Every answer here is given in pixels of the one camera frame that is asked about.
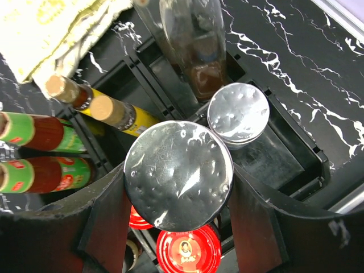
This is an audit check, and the red-lid chili sauce jar front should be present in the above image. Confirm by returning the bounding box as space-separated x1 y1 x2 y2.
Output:
129 206 153 230

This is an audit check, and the black organizer tray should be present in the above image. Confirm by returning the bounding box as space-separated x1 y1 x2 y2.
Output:
51 36 332 273

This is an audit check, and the yellow-label beige-cap bottle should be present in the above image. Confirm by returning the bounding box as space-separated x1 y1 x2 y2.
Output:
89 95 159 137
45 75 104 116

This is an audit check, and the patterned cream folded cloth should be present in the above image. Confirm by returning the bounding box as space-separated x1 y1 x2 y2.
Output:
1 1 133 84

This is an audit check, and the yellow-cap green-label bottle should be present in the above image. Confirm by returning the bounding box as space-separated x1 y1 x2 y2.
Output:
1 111 86 154
1 156 94 193

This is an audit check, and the black-cap spice bottle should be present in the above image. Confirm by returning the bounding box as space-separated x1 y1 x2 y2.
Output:
122 239 139 273

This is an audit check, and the red-lid chili sauce jar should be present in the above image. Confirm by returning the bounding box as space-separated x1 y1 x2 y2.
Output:
129 206 153 230
156 224 222 273

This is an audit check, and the yellow-cap green-label bottle front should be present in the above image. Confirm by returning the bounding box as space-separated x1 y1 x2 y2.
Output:
1 156 94 193

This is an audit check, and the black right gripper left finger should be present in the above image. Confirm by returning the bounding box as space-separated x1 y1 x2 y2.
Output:
1 164 130 272

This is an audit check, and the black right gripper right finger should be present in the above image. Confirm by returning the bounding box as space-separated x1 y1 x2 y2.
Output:
229 165 363 272

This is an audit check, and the white-lid granule jar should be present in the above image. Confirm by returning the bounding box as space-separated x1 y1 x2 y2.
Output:
123 121 234 232
206 82 270 150

